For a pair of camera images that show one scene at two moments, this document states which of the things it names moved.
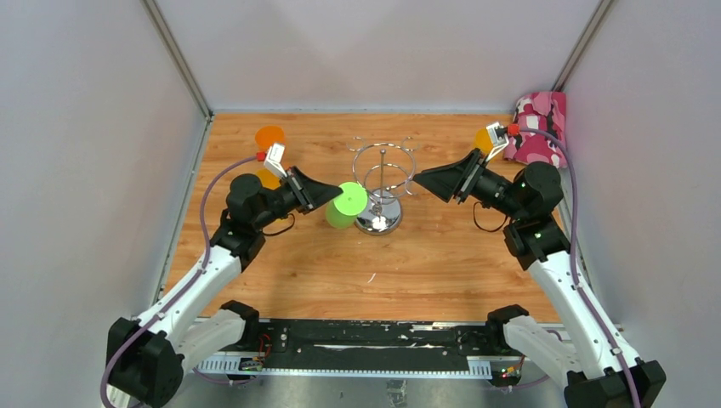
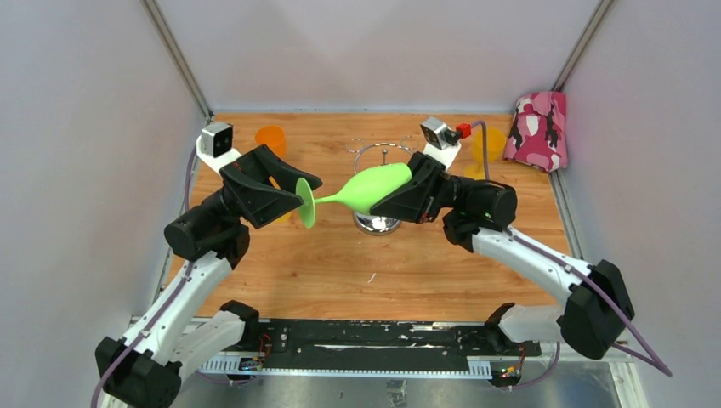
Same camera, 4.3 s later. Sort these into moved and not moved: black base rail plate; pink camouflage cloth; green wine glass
Moved: green wine glass
Not moved: pink camouflage cloth; black base rail plate
